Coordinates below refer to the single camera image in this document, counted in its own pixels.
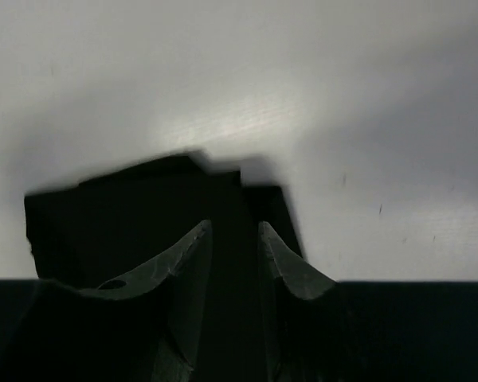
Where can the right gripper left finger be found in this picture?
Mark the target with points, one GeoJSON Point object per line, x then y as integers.
{"type": "Point", "coordinates": [143, 325]}

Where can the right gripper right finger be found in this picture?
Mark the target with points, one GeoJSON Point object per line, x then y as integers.
{"type": "Point", "coordinates": [318, 329]}

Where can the black long sleeve shirt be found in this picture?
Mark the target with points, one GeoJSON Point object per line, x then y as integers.
{"type": "Point", "coordinates": [85, 234]}

